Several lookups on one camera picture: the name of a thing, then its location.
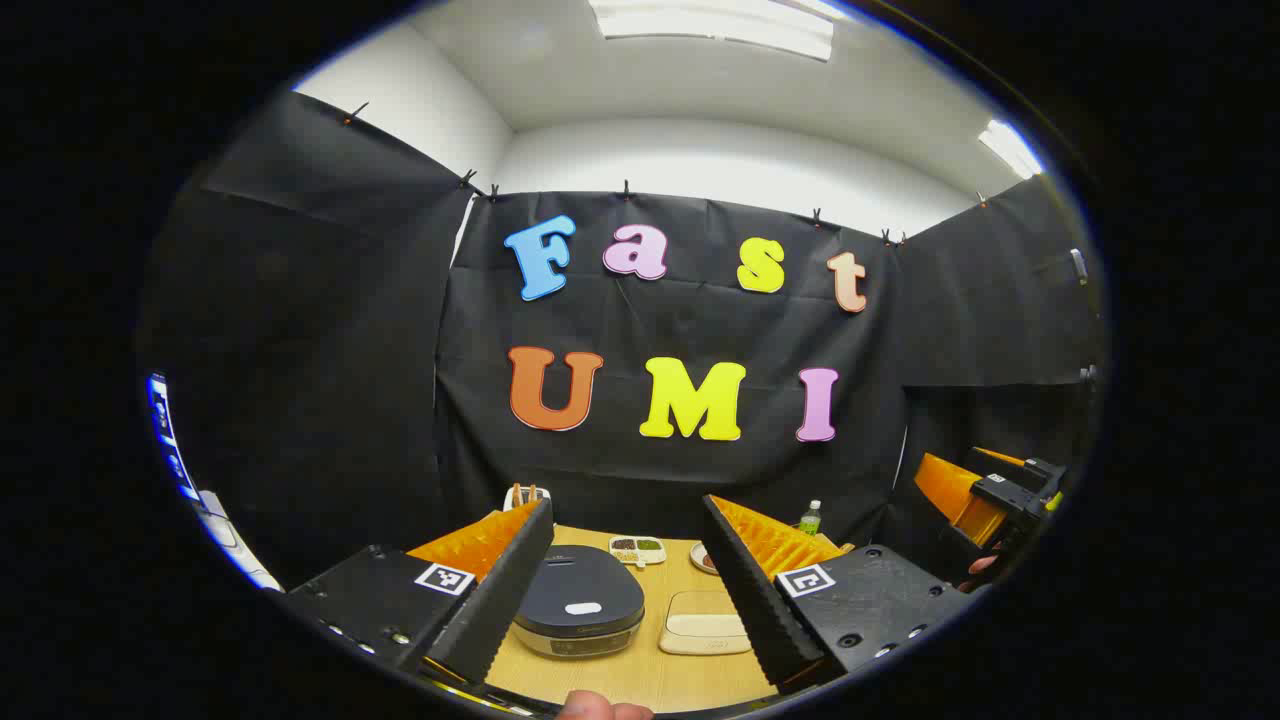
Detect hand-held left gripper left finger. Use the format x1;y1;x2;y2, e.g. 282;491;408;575
283;497;556;691

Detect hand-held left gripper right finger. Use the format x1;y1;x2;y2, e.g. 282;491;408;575
700;494;976;693

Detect dark grey rice cooker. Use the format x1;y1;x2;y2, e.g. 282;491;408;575
512;545;646;659

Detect white desk equipment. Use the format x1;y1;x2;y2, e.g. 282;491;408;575
193;490;284;593

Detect black backdrop cloth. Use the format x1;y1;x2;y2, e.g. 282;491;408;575
140;90;1106;591

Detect small ceiling light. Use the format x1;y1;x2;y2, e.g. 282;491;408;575
978;120;1044;181

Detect computer monitor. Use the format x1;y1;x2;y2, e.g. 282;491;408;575
147;373;201;503

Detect long ceiling light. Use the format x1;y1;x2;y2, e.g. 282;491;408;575
588;0;836;63

